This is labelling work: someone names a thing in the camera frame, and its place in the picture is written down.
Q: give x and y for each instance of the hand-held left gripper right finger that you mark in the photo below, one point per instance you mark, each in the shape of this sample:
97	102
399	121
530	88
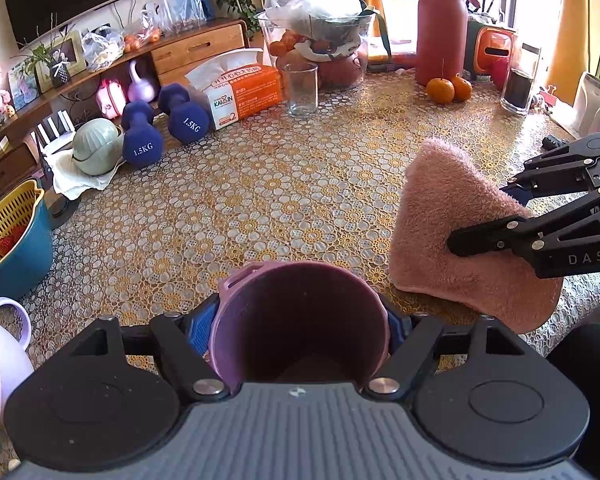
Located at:
392	327

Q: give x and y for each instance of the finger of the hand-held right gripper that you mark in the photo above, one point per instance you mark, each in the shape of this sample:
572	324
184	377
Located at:
517	195
485	237

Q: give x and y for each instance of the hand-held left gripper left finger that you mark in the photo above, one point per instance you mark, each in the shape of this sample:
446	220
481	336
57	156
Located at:
200	327

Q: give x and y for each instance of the pink fluffy towel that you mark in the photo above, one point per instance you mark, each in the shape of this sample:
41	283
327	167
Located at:
440	220

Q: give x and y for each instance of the purple plastic cup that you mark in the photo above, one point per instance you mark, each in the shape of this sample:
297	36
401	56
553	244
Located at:
300	330

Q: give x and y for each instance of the white pouch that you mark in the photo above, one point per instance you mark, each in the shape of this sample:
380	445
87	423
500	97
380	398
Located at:
594	105

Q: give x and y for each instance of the black remote control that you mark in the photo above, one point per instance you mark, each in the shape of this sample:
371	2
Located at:
557	142

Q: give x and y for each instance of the red binder clips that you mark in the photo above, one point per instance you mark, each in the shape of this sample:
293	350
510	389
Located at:
545	99

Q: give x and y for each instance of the glass with dark liquid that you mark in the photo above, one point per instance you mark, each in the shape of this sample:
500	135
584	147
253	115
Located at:
519	87

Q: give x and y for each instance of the orange fruit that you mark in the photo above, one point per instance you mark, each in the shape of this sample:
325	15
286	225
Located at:
440	91
463	88

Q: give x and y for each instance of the small red cup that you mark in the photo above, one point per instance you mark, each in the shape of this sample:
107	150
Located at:
499	72

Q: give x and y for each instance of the orange and green desktop bin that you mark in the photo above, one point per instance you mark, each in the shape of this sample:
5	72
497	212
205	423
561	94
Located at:
490	47

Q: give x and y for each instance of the large red water bottle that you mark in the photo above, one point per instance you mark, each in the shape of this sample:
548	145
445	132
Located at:
440	35

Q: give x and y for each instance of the black round object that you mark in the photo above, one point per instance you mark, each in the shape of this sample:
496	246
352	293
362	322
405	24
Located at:
587	385

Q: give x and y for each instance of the black utensil set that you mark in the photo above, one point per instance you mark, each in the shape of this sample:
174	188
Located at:
485	5

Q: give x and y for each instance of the black stand base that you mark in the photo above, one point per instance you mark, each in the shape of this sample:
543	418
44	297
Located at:
60	210

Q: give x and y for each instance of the blue plastic basin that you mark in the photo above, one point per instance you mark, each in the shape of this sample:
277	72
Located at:
25	260

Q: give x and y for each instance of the blue dumbbell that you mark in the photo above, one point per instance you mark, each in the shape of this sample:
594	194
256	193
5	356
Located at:
142	145
187	120

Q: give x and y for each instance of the white cloth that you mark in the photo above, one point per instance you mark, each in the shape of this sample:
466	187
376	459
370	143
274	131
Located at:
65	180

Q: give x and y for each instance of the green stacked bowls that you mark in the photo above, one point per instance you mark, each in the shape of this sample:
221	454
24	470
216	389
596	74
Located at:
97	147

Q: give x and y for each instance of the red round fruit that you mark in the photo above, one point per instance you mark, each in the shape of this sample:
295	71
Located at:
340	72

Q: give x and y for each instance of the glass fruit bowl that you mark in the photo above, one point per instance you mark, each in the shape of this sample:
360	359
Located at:
352	45

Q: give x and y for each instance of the yellow plastic colander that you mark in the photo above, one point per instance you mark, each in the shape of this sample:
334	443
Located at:
0	210

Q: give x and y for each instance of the clear glass tumbler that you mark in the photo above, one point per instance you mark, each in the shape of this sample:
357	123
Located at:
301	92

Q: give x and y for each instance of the orange and white tissue box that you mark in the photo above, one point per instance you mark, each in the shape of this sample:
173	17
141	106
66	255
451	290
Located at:
245	95

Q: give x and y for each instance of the white router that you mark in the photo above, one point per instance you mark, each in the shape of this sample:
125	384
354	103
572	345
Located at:
55	132

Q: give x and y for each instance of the purple kettlebell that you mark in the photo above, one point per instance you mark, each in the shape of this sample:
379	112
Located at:
141	90

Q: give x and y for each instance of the pink small bag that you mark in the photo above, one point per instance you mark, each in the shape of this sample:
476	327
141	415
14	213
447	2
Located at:
108	100

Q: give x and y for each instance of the tangerine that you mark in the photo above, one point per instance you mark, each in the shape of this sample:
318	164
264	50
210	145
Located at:
278	48

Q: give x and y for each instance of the wooden television cabinet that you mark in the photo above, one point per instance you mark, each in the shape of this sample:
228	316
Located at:
195	47

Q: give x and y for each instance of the dark vase with twigs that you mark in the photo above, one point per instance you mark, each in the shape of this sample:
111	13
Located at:
60	75

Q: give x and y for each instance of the pile of small oranges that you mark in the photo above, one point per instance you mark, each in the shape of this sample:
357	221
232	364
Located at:
142	40

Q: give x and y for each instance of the crumpled clear plastic bag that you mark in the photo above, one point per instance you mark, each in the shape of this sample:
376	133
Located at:
102	50

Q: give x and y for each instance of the small unframed photo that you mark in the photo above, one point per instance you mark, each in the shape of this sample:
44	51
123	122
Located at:
24	85

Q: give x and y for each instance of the clear bag with blue item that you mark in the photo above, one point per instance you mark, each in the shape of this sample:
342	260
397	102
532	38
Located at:
187	2

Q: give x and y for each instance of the green photo frame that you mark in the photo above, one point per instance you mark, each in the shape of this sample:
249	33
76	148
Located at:
77	57

